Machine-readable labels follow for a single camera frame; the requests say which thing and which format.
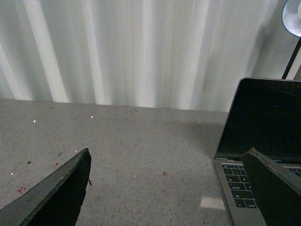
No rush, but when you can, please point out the blue desk lamp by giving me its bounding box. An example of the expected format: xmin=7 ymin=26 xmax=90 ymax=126
xmin=282 ymin=0 xmax=301 ymax=80

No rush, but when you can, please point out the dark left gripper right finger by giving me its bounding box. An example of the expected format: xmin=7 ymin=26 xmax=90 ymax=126
xmin=242 ymin=148 xmax=301 ymax=226

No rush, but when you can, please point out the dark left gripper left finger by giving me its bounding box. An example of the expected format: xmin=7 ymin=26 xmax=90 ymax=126
xmin=0 ymin=148 xmax=91 ymax=226

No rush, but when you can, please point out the grey laptop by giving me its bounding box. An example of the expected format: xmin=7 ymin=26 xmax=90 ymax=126
xmin=214 ymin=78 xmax=301 ymax=226

